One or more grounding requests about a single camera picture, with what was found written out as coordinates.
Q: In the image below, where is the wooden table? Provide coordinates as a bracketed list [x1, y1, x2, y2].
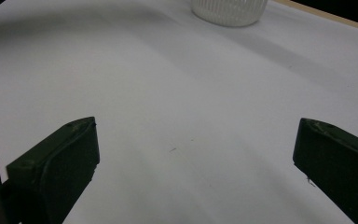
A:
[273, 0, 358, 34]

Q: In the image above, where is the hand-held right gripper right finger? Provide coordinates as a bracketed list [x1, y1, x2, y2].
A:
[292, 118, 358, 224]

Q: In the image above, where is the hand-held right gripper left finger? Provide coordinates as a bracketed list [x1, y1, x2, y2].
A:
[3, 116, 101, 224]

